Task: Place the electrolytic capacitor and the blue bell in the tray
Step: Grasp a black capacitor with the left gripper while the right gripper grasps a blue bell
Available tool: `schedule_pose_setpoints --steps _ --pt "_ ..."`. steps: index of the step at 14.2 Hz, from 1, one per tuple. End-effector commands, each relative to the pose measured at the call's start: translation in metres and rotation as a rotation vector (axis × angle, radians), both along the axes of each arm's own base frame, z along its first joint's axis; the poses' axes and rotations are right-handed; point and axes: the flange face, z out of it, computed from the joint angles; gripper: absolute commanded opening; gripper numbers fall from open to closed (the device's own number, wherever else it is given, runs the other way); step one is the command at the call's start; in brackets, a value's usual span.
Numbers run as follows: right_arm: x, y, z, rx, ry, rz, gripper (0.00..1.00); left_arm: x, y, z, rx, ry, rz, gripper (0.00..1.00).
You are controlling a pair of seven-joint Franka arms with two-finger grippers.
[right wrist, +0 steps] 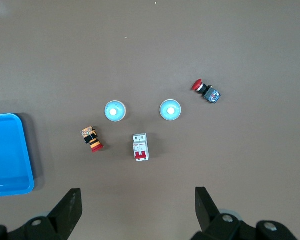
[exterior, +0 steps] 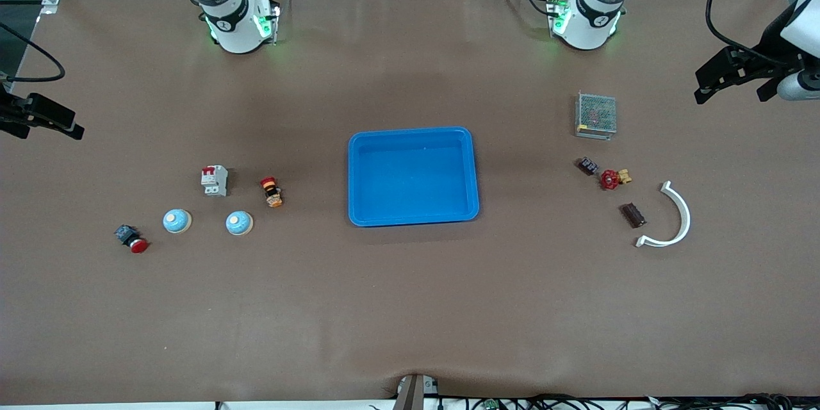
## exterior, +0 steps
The red mushroom push button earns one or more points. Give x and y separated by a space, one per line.
131 238

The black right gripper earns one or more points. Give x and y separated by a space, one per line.
8 110

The long brown electrolytic capacitor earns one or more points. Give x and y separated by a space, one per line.
633 215

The blue white round knob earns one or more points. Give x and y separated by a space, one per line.
177 221

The metal mesh power supply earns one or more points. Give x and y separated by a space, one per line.
596 114

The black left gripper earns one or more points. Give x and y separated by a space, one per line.
770 52

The orange black emergency stop switch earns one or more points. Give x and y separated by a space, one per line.
272 194

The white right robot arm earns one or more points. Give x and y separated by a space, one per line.
230 32

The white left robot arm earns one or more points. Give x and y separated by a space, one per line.
586 25

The grey metal table bracket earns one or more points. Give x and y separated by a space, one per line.
413 394

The blue plastic tray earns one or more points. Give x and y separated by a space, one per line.
413 179

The white red circuit breaker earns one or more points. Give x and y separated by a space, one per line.
214 182

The white curved pipe clamp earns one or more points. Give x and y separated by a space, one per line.
686 216

